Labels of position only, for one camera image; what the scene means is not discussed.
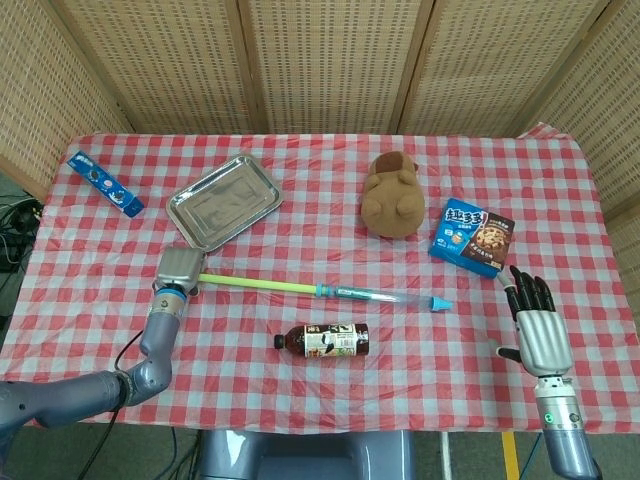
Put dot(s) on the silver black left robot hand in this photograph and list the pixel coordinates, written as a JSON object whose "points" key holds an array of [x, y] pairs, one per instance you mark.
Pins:
{"points": [[180, 265]]}

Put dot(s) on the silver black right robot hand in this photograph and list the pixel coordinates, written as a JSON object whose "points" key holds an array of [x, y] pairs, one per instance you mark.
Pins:
{"points": [[542, 340]]}

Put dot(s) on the clear tube with blue nozzle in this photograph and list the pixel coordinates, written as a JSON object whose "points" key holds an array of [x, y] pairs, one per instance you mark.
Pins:
{"points": [[440, 303]]}

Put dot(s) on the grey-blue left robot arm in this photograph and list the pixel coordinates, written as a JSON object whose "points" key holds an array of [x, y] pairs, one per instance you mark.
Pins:
{"points": [[75, 397]]}

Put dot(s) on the stainless steel tray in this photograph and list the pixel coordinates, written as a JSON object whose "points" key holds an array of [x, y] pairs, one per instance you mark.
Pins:
{"points": [[225, 202]]}

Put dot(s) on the blue Oreo cookie box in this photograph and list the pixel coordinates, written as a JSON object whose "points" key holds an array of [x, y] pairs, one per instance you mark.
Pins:
{"points": [[102, 182]]}

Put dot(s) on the blue chocolate chip cookie box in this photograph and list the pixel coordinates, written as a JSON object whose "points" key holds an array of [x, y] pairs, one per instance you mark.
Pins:
{"points": [[460, 235]]}

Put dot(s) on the brown tea bottle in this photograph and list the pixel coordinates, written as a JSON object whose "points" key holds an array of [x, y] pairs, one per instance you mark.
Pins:
{"points": [[325, 341]]}

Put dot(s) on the red white checkered tablecloth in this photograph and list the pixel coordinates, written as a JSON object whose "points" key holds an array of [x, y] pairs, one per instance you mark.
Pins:
{"points": [[300, 400]]}

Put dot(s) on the brown plush toy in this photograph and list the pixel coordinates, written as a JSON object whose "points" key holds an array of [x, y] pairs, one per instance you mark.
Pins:
{"points": [[392, 205]]}

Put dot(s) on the woven bamboo screen panel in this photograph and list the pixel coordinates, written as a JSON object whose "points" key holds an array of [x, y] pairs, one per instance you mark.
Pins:
{"points": [[330, 60], [160, 60], [610, 125], [40, 100], [490, 65]]}

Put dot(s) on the grey-blue robot torso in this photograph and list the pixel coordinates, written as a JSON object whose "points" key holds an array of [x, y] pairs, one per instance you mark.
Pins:
{"points": [[300, 457]]}

